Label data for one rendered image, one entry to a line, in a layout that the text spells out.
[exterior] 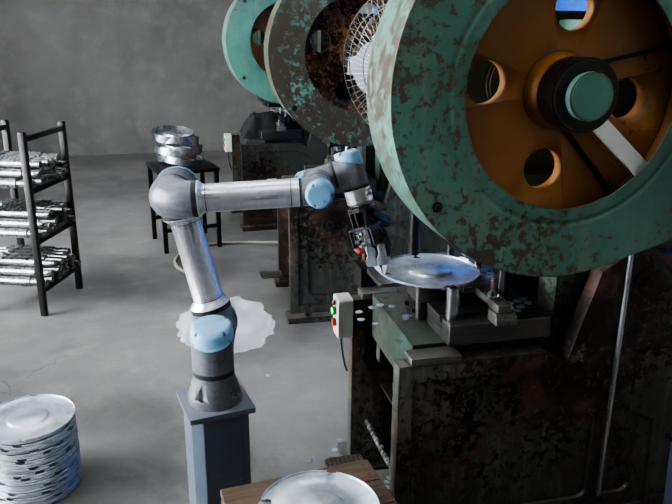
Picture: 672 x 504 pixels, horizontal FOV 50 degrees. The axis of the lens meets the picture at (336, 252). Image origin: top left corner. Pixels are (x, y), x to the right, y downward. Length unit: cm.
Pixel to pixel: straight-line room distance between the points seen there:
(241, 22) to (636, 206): 356
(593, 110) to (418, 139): 36
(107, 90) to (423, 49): 719
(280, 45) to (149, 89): 536
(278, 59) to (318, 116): 30
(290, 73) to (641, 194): 186
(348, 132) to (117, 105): 546
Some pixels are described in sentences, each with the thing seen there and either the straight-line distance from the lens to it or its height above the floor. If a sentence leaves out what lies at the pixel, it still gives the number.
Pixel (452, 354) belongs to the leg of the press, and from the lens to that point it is 194.
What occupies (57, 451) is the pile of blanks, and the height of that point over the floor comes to 17.
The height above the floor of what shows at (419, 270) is 79.
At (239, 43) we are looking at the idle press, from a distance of 493.
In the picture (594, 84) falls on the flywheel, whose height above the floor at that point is 136.
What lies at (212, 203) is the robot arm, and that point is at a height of 103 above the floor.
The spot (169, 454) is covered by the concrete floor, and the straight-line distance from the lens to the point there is 273.
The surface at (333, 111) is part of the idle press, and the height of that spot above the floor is 108.
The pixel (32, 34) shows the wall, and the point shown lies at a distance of 856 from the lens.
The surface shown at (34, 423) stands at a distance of 254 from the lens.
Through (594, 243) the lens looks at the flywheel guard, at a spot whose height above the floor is 99.
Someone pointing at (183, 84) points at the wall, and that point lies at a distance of 850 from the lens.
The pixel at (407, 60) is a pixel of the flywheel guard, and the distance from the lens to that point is 148.
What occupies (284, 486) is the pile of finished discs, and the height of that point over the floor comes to 38.
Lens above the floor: 148
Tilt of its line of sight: 18 degrees down
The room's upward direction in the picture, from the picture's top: straight up
